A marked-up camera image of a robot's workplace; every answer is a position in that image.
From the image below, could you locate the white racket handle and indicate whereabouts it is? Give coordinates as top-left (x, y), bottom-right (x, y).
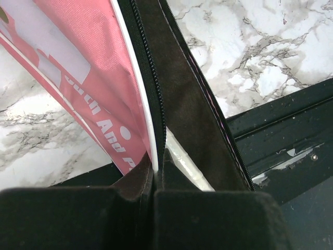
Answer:
top-left (165, 129), bottom-right (216, 193)

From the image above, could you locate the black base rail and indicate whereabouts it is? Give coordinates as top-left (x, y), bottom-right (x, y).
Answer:
top-left (49, 78), bottom-right (333, 250)

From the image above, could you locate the pink racket bag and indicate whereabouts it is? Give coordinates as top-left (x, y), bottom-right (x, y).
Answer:
top-left (1, 1), bottom-right (254, 191)

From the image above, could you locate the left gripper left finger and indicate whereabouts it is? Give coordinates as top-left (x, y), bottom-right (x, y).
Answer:
top-left (1, 155), bottom-right (153, 249)

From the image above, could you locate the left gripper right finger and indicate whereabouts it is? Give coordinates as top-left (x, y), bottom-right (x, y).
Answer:
top-left (153, 151), bottom-right (289, 249)

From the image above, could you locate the pink badminton racket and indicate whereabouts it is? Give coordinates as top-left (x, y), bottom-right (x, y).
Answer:
top-left (165, 129), bottom-right (216, 193)

